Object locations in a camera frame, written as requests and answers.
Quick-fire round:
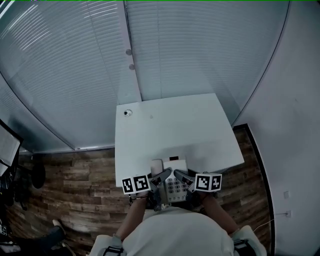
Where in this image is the white window post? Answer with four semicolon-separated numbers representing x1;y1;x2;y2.
116;1;143;105

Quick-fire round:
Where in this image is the white grey telephone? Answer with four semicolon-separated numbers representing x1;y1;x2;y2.
149;155;191;204

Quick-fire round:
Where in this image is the person's white shirt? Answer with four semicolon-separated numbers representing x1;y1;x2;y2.
86;206;268;256

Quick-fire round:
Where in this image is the thin white cable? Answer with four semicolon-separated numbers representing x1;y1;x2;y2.
252;212;288;233

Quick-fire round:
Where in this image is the person's left forearm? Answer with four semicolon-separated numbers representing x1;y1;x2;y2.
115;193;149;243

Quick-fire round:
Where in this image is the narrow window blind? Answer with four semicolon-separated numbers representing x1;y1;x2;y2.
126;1;291;126

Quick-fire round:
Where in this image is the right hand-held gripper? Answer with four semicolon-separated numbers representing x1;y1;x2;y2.
173;169;223;201

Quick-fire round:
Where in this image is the black arm strap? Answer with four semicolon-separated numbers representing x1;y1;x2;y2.
102;245;124;256
232;238;251;256

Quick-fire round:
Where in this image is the white shoe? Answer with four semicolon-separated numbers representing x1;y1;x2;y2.
52;219;67;236

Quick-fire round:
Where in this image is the studio softbox light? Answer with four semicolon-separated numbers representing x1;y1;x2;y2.
0;119;24;177

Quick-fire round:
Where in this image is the person's right forearm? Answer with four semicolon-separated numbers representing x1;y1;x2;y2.
199;191;240;236

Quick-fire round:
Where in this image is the black baseboard strip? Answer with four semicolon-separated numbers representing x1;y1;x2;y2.
232;123;276;256

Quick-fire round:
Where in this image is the metal window bottom rail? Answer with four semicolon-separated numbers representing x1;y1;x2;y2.
19;144;116;154

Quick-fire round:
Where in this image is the white table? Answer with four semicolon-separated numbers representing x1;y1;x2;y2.
114;92;245;188

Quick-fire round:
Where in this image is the wide window blind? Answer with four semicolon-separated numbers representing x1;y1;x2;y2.
0;1;127;151

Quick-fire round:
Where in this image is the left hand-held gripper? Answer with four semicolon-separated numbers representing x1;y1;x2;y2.
121;168;172;212

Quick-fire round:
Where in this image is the black round stand base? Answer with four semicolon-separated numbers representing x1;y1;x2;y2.
31;162;47;190

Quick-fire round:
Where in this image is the dark trouser leg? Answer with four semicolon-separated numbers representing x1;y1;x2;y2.
14;226;66;252

